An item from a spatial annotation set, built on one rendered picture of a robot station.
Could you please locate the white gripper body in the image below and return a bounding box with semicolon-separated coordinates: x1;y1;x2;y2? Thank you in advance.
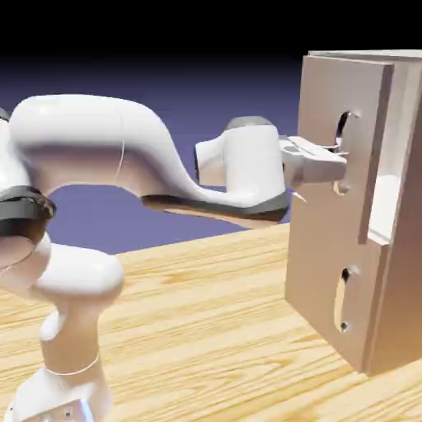
282;150;349;192

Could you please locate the curved metal door handle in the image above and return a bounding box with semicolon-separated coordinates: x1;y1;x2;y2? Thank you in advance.
332;263;362;334
331;110;363;198

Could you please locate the light wood cabinet door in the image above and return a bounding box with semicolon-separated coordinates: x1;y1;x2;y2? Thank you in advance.
288;54;396;246
284;223;386;376

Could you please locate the light wood cabinet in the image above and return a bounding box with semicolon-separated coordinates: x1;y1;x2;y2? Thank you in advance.
284;49;422;377

